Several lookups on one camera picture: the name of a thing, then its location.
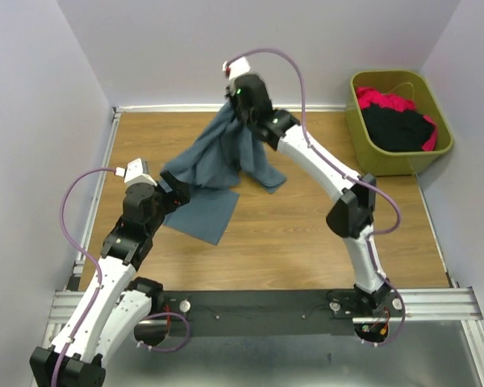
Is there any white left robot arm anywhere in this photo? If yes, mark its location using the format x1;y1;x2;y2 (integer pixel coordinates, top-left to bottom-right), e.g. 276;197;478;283
30;169;191;386

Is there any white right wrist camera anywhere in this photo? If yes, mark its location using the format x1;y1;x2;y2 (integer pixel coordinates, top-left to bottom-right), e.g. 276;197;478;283
223;56;251;81

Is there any olive green plastic bin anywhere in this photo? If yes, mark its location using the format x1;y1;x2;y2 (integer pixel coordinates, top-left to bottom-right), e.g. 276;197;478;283
345;69;453;177

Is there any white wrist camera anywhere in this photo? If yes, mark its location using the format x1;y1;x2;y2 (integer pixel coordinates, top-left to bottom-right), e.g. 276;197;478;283
223;56;251;81
115;158;157;186

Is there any aluminium frame rail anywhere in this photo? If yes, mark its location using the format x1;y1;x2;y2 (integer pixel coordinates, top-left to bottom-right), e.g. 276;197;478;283
48;286;484;323

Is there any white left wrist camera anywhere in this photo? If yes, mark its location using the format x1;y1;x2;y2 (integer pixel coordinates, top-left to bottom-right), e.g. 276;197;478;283
115;158;157;186

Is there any blue-grey t shirt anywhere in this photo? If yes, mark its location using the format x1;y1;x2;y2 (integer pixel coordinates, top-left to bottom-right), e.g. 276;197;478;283
163;103;286;245

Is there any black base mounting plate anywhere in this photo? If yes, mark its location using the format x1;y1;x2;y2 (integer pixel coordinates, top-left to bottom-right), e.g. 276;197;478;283
132;288;407;347

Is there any black t shirt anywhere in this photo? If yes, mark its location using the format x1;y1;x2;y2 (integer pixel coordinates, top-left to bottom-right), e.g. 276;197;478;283
361;104;437;152

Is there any red t shirt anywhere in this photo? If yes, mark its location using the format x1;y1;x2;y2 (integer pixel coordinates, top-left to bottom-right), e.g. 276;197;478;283
356;87;437;130

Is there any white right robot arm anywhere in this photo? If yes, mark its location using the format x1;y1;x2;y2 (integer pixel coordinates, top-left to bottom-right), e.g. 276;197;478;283
227;72;391;314

